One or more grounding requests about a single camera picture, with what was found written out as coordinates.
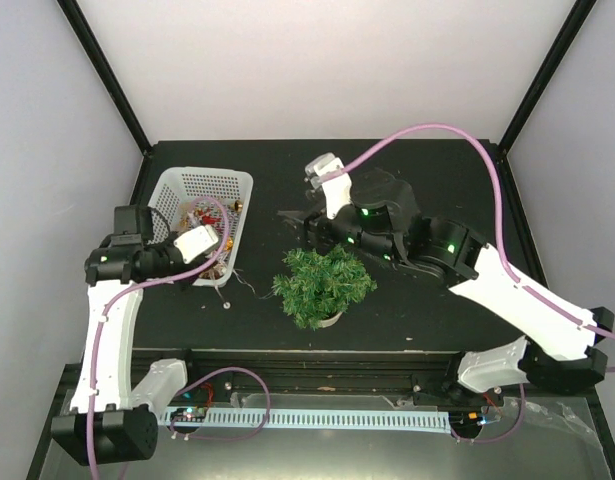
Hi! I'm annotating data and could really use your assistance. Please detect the gold bell ornament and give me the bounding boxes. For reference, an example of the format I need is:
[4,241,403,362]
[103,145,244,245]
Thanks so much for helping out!
[231,200,244,212]

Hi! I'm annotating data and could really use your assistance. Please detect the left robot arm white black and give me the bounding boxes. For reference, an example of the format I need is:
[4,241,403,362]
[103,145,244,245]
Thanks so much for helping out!
[51,205,230,478]

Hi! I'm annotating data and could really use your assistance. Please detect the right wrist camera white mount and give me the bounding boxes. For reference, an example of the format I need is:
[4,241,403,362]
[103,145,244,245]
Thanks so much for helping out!
[304,152,352,220]

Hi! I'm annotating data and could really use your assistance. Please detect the purple cable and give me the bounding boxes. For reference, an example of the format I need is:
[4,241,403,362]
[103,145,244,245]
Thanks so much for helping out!
[321,123,615,446]
[85,196,232,480]

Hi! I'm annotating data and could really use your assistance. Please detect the white tree pot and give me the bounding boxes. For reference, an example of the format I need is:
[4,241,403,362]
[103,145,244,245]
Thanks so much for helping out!
[316,312,343,329]

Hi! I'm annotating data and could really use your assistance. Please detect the fairy light string white bulbs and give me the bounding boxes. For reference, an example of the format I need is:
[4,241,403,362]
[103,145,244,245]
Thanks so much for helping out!
[207,264,274,311]

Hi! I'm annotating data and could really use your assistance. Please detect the light blue slotted cable duct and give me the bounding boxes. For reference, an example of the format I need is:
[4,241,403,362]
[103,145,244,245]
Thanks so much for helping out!
[158,407,451,434]

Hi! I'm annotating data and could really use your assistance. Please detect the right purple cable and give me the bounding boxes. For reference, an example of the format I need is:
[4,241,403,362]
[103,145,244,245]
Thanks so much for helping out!
[321,123,615,446]

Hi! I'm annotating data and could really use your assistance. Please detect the red star ornament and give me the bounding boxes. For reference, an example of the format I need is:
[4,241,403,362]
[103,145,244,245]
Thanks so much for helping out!
[194,209,223,229]

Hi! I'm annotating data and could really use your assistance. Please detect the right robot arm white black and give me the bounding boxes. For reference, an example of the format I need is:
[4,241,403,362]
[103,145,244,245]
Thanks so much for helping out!
[279,170,614,403]

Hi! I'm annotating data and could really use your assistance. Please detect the black frame post right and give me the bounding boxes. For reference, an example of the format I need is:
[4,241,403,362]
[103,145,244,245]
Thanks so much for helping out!
[498,0,597,155]

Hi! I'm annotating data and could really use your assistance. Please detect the white plastic perforated basket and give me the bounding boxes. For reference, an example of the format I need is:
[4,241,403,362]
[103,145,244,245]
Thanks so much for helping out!
[148,167,254,288]

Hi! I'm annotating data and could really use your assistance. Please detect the small green christmas tree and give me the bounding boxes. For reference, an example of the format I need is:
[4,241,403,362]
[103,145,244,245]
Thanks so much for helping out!
[272,245,377,330]

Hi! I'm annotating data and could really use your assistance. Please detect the black frame post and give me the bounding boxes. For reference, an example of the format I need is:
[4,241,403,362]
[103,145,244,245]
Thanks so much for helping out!
[57,0,152,156]
[498,0,597,155]

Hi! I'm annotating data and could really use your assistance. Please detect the black frame post left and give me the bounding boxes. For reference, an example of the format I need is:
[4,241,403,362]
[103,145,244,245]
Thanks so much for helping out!
[57,0,152,156]

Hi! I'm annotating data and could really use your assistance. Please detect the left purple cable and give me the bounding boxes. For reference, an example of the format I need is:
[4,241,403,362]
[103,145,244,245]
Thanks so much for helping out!
[85,196,232,480]

